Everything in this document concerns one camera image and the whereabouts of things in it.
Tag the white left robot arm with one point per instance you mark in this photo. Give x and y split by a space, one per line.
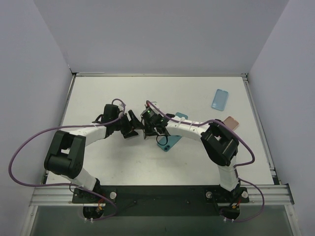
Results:
66 153

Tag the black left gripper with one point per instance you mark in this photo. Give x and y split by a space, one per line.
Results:
126 126

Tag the pink phone case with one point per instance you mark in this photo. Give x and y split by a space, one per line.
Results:
231 123

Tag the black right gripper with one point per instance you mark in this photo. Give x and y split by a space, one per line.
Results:
148 125

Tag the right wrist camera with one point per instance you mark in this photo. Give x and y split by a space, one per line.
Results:
152 105

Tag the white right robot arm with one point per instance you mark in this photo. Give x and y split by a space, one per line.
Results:
220 145

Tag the teal phone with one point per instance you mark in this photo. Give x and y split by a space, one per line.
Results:
165 143

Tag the light blue phone case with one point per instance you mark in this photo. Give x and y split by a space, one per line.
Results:
220 100

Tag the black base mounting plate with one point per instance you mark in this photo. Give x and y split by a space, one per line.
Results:
164 200

